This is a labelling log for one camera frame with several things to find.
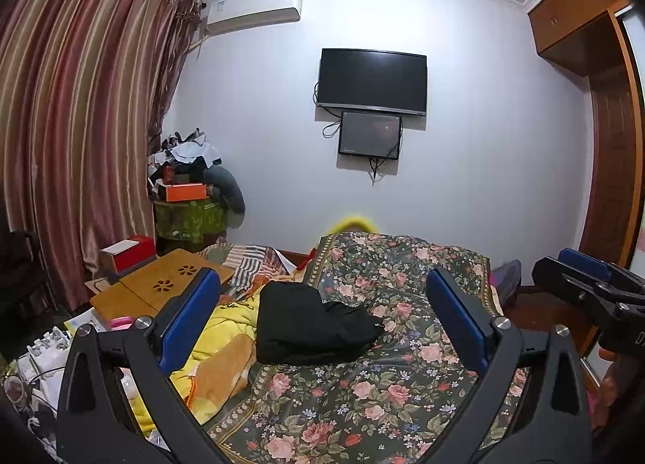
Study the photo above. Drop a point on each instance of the colourful bed sheet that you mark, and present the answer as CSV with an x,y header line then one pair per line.
x,y
495,290

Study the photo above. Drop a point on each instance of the black zip sweater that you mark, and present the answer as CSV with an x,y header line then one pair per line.
x,y
302,323

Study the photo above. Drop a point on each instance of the wooden door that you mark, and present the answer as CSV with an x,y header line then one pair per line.
x,y
612,166

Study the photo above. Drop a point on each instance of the yellow blanket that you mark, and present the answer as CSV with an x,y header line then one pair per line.
x,y
221,315

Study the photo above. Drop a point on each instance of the pile of clothes and clutter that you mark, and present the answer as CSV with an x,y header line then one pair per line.
x,y
184,156

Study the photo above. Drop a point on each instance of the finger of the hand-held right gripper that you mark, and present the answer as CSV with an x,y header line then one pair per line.
x,y
584,261
564,282

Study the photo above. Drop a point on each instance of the pile of white clutter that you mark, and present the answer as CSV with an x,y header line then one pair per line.
x,y
45,358

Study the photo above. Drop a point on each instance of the striped brown curtain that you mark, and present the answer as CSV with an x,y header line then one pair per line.
x,y
75,116

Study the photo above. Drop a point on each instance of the wooden overhead cabinet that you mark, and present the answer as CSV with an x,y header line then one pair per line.
x,y
574,10

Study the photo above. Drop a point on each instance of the purple grey bag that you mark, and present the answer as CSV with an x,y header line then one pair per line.
x,y
506,280

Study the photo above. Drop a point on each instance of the dark chair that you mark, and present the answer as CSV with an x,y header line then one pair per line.
x,y
22,267

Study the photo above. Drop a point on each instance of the floral bedspread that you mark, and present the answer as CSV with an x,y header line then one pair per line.
x,y
393,393

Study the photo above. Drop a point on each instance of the small black wall monitor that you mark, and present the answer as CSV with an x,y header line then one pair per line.
x,y
370,134

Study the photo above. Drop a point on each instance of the red and white box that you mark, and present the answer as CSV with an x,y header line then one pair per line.
x,y
133,252

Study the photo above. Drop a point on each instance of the white air conditioner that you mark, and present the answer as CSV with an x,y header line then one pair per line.
x,y
252,10

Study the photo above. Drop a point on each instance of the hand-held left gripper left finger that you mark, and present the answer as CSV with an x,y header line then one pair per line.
x,y
184,318

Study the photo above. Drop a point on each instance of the striped blanket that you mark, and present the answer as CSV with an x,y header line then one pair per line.
x,y
252,265

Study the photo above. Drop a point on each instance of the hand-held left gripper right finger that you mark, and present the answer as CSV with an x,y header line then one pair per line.
x,y
458,323

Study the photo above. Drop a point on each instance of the grey garment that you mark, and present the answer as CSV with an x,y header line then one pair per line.
x,y
229,192

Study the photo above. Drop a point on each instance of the person's right hand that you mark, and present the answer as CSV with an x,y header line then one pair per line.
x,y
612,378

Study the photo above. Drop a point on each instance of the wall-mounted black television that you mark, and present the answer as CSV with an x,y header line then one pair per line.
x,y
373,78

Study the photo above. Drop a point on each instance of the orange box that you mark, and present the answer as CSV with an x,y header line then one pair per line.
x,y
184,192

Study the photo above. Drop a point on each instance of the tan fleece blanket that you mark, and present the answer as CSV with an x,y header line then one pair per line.
x,y
221,373

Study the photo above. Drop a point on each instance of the wooden lap desk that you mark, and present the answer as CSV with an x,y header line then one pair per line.
x,y
151,282

